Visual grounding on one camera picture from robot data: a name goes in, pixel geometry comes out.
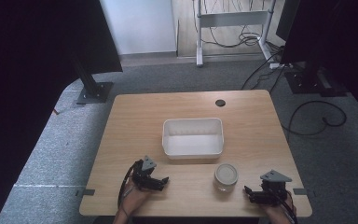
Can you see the grey table edge clamp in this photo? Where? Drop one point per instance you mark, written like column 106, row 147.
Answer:
column 300, row 191
column 87, row 192

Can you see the dark monitor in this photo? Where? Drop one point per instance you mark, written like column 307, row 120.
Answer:
column 287, row 18

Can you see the white power strip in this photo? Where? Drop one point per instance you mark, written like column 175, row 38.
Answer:
column 276, row 65

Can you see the black metal stand with base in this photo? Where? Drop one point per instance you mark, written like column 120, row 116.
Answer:
column 93, row 90
column 310, row 82

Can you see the person's right hand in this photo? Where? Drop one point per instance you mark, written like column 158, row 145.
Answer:
column 276, row 210

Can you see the white desk frame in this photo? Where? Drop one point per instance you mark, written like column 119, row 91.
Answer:
column 233, row 18

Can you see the person's left hand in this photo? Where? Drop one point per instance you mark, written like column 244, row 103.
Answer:
column 135, row 199

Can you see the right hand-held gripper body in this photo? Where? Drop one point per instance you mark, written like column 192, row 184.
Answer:
column 275, row 186

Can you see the black round table grommet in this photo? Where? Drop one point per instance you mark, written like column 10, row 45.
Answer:
column 220, row 103

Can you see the black curtain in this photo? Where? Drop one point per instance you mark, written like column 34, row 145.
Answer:
column 28, row 62
column 338, row 37

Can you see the white plastic container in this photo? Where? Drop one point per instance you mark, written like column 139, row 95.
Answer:
column 192, row 143

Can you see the glass jar with white lid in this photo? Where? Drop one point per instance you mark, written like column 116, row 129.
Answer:
column 226, row 175

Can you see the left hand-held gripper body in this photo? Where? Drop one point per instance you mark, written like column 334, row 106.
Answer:
column 145, row 173

